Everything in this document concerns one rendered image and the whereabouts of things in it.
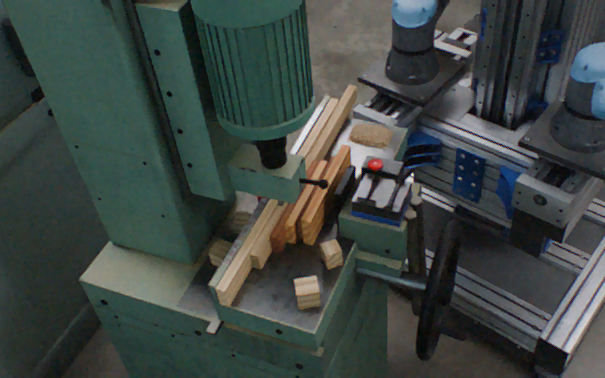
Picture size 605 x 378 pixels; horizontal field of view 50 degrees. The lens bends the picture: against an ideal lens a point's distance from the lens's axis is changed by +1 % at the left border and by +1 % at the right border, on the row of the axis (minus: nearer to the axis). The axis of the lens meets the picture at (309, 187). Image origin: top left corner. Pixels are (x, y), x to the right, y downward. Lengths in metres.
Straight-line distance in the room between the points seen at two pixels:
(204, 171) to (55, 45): 0.34
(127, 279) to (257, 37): 0.70
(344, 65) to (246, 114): 2.33
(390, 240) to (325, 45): 2.36
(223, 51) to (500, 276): 1.39
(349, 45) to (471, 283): 1.79
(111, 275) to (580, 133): 1.13
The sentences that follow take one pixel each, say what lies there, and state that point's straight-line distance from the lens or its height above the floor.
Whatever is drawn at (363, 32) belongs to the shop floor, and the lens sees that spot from 3.64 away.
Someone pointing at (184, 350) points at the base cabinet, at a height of 0.64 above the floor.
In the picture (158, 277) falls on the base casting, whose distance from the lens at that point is 1.47.
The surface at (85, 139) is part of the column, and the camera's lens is 1.32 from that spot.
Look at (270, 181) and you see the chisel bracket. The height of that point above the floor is 1.05.
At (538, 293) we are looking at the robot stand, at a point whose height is 0.21.
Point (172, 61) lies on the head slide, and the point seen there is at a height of 1.32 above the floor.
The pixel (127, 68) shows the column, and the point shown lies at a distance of 1.12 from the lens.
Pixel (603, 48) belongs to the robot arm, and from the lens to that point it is 1.64.
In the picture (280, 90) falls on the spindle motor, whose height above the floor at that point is 1.29.
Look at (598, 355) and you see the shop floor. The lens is 2.33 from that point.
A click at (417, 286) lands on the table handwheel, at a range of 1.36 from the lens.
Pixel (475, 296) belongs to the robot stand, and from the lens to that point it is 2.10.
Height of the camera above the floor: 1.91
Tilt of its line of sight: 45 degrees down
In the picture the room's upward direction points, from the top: 6 degrees counter-clockwise
